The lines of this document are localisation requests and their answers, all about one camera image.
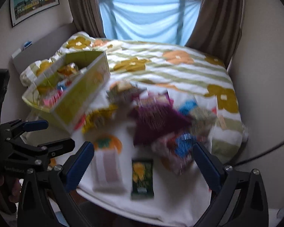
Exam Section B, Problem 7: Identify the white pink snack packet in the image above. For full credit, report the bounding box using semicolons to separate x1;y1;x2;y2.
91;149;126;194

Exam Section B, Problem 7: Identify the green cracker packet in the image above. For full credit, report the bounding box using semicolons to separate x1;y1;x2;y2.
131;158;154;199

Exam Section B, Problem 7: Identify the blue red snack bag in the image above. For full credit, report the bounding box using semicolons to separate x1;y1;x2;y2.
151;132;208;175

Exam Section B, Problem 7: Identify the yellow snack packet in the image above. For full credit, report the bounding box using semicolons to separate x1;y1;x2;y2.
81;104;118;134

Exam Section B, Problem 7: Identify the yellow green cardboard box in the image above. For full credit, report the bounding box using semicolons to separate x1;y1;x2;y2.
22;51;110;134

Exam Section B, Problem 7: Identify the purple snack bag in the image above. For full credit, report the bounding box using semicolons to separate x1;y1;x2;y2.
129;103;191;146

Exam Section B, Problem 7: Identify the grey headboard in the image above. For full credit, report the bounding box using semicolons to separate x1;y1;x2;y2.
13;23;78;74

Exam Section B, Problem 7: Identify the floral patterned bed blanket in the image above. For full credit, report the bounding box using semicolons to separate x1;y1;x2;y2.
20;32;243;226

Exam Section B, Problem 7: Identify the framed city picture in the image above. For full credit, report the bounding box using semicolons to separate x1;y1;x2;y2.
9;0;59;27

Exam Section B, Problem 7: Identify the brown right curtain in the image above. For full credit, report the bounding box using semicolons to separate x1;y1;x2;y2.
185;0;244;68

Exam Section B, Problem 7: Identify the brown curtain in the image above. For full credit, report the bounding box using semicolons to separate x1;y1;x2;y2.
68;0;105;38
185;0;244;68

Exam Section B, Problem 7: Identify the brown left curtain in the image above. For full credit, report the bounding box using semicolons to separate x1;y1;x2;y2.
68;0;105;38

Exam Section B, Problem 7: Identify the light blue window cloth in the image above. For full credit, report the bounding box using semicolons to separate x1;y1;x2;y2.
99;0;201;46

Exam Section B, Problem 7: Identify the black cable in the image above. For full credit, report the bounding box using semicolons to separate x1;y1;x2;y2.
229;133;284;167

